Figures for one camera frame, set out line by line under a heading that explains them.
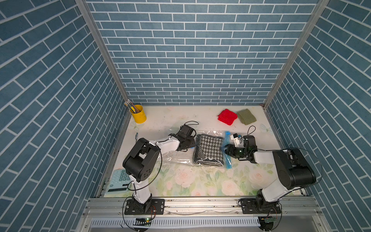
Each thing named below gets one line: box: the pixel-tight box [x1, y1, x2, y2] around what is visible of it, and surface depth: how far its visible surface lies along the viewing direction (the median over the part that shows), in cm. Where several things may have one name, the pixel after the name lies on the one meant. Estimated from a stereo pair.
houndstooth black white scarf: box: [193, 133, 225, 166], surface depth 93 cm
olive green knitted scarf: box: [237, 108, 257, 126], surface depth 111 cm
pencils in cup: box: [124, 99, 140, 114], surface depth 104 cm
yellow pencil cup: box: [129, 104, 147, 124], surface depth 107 cm
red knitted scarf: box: [217, 109, 238, 126], surface depth 113 cm
